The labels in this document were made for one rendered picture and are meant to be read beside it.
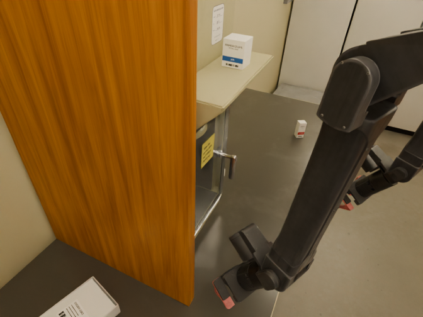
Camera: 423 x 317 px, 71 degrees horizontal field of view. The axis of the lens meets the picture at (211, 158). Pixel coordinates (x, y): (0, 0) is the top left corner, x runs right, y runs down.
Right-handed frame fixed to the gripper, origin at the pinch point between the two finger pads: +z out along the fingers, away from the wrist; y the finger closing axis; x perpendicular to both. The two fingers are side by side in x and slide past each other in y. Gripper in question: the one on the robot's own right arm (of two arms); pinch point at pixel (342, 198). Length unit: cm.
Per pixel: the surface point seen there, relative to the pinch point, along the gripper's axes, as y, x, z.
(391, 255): -100, 63, 85
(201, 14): 44, -48, -38
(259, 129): -23, -46, 39
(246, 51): 35, -41, -35
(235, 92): 45, -32, -35
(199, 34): 44, -47, -35
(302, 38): -212, -145, 103
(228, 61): 38, -42, -31
